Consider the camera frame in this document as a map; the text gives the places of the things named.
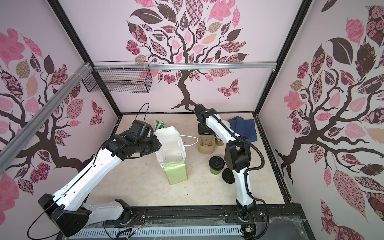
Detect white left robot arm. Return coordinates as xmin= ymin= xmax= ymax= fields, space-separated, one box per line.
xmin=38 ymin=120 xmax=162 ymax=237

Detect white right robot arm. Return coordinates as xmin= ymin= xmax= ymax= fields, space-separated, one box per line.
xmin=194 ymin=105 xmax=257 ymax=220

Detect stack of black lids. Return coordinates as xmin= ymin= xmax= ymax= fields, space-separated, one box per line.
xmin=222 ymin=168 xmax=235 ymax=184

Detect blue paper napkins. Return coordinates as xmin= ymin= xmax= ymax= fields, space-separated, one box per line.
xmin=228 ymin=117 xmax=258 ymax=143

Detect green paper coffee cup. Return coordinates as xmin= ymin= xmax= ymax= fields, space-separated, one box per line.
xmin=210 ymin=165 xmax=224 ymax=175

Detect stack of pulp cup carriers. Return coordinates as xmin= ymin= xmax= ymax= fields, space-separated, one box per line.
xmin=198 ymin=135 xmax=216 ymax=155

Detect black wire basket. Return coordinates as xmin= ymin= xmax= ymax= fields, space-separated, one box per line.
xmin=82 ymin=60 xmax=153 ymax=94

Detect green white paper bag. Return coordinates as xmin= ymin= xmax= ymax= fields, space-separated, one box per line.
xmin=155 ymin=127 xmax=198 ymax=185

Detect wrapped straws bundle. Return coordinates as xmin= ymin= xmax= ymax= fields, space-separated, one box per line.
xmin=154 ymin=120 xmax=165 ymax=131

